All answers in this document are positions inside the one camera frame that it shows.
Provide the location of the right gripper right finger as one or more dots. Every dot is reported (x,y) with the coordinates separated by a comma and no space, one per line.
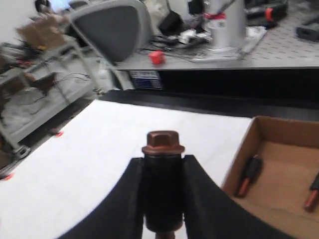
(214,209)

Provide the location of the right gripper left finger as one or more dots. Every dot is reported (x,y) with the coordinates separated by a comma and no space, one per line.
(112,209)

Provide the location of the silver-white machine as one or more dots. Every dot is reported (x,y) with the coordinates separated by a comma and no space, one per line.
(225,27)

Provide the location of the copper bolt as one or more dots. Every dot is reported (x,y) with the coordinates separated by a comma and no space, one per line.
(250,174)
(163,179)
(314,193)

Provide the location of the grey office chair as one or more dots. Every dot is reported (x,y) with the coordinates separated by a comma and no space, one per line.
(112,30)

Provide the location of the small red block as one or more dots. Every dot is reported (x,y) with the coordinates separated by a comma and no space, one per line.
(157,57)

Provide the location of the cardboard box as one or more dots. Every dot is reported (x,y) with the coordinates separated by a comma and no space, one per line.
(279,174)

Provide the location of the grey metal shelf cart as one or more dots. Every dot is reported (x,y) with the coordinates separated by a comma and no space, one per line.
(35,94)

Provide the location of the metal bench with holes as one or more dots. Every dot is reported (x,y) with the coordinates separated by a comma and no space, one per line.
(224,47)

